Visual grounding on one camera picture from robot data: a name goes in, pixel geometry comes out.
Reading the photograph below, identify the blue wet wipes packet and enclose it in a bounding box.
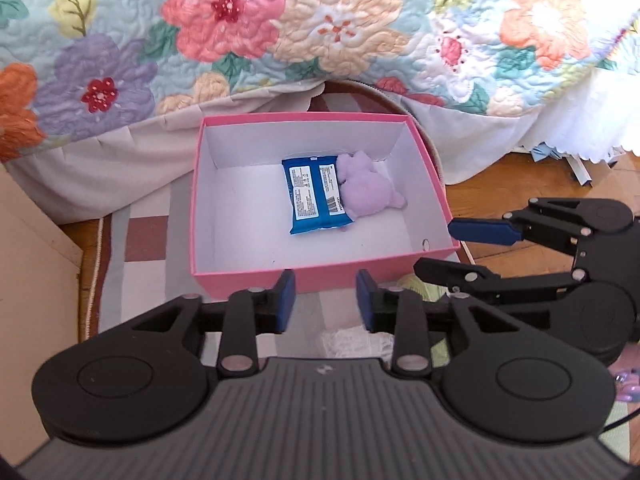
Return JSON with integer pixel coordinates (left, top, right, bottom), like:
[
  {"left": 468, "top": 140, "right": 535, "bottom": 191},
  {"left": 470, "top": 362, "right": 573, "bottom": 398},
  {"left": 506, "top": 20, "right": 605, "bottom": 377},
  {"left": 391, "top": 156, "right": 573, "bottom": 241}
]
[{"left": 281, "top": 156, "right": 353, "bottom": 236}]

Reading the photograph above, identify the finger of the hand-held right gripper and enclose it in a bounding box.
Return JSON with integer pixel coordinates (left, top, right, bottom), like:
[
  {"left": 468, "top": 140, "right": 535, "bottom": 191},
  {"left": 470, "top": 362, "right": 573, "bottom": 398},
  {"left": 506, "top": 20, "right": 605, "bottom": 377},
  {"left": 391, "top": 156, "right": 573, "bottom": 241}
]
[
  {"left": 414, "top": 257, "right": 588, "bottom": 311},
  {"left": 448, "top": 197, "right": 636, "bottom": 261}
]

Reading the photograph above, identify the blue patterned cloth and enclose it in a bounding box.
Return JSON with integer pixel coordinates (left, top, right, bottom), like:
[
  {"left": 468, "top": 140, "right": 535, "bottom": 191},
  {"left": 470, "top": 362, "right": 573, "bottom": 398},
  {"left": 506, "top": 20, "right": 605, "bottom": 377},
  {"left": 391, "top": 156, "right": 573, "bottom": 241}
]
[{"left": 530, "top": 142, "right": 566, "bottom": 163}]

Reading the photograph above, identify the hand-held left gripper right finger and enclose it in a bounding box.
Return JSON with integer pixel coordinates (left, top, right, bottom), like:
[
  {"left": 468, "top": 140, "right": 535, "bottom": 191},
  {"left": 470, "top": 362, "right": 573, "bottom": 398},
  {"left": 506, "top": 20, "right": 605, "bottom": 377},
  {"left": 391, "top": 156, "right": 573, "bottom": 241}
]
[{"left": 355, "top": 269, "right": 523, "bottom": 377}]

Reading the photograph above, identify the beige cabinet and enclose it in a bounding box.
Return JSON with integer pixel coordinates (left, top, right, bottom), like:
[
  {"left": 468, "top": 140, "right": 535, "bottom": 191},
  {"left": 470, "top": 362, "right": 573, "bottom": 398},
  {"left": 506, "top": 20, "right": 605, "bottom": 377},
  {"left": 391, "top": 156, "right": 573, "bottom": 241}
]
[{"left": 0, "top": 162, "right": 81, "bottom": 466}]

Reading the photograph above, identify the purple plush toy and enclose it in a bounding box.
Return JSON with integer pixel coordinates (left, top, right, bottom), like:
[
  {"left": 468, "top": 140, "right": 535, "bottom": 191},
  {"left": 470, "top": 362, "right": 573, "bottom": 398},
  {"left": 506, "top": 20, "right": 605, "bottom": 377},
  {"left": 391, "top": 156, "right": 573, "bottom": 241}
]
[{"left": 334, "top": 151, "right": 407, "bottom": 221}]

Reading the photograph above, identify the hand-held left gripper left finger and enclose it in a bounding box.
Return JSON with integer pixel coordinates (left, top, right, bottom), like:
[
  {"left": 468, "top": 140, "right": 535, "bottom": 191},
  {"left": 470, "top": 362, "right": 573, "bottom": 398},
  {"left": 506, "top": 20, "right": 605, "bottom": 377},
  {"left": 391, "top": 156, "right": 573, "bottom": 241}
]
[{"left": 131, "top": 269, "right": 297, "bottom": 377}]

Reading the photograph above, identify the clear plastic packet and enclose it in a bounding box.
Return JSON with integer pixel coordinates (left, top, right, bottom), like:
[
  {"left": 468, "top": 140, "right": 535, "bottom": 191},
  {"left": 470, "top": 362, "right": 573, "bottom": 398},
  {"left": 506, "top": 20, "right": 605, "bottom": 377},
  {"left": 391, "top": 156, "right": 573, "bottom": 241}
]
[{"left": 320, "top": 327, "right": 393, "bottom": 361}]

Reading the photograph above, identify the checkered rug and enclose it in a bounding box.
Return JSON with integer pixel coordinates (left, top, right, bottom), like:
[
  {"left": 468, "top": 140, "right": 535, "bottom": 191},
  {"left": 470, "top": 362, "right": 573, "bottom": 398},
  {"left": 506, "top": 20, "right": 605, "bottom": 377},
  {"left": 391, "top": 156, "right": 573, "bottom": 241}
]
[{"left": 75, "top": 80, "right": 446, "bottom": 361}]

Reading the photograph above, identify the green yarn ball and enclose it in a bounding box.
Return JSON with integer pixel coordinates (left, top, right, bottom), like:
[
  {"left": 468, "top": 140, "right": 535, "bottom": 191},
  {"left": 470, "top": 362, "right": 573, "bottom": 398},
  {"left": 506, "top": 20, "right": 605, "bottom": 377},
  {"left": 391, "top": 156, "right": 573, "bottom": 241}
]
[{"left": 405, "top": 280, "right": 453, "bottom": 366}]

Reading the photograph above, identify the pale green mat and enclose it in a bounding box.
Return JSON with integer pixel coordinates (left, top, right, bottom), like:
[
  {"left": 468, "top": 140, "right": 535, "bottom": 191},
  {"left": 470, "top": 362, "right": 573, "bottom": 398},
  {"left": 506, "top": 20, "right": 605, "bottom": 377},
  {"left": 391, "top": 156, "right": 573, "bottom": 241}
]
[{"left": 597, "top": 400, "right": 640, "bottom": 463}]

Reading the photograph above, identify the floral quilt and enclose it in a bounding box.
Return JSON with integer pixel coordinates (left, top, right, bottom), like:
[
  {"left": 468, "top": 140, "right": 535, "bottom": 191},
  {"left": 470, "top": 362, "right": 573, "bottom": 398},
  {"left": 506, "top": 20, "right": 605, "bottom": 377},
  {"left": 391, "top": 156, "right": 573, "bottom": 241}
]
[{"left": 0, "top": 0, "right": 640, "bottom": 161}]

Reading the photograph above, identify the pink cardboard box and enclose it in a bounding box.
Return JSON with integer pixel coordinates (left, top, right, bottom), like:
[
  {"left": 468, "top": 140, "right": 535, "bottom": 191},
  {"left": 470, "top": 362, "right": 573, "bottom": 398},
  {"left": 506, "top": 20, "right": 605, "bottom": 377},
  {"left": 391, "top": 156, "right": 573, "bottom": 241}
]
[{"left": 190, "top": 114, "right": 461, "bottom": 306}]

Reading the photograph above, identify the black cable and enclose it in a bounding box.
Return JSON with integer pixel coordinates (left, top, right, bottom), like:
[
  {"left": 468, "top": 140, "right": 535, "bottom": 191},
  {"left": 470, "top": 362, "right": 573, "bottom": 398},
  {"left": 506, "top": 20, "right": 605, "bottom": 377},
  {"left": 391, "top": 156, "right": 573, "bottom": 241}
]
[{"left": 602, "top": 405, "right": 640, "bottom": 433}]

